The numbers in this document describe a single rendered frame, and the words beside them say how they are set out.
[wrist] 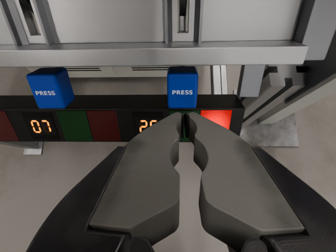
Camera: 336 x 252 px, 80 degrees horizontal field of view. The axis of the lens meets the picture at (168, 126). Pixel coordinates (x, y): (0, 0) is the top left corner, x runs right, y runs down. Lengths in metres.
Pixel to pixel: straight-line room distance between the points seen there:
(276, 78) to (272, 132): 0.70
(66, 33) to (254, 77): 0.17
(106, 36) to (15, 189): 0.96
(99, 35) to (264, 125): 0.84
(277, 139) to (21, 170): 1.08
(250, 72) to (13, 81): 1.12
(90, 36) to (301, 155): 0.93
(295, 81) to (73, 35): 0.23
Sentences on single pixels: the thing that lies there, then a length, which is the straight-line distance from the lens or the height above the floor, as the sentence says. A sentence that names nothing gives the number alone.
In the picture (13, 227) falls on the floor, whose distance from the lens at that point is 1.09.
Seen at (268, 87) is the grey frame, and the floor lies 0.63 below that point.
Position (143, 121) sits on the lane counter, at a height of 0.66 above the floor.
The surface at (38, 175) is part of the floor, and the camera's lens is 1.03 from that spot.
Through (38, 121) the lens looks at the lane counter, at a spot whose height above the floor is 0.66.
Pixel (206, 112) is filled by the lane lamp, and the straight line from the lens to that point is 0.19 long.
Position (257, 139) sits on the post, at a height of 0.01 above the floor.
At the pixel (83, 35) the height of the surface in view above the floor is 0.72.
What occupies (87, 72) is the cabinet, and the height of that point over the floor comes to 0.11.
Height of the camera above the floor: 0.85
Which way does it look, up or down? 77 degrees down
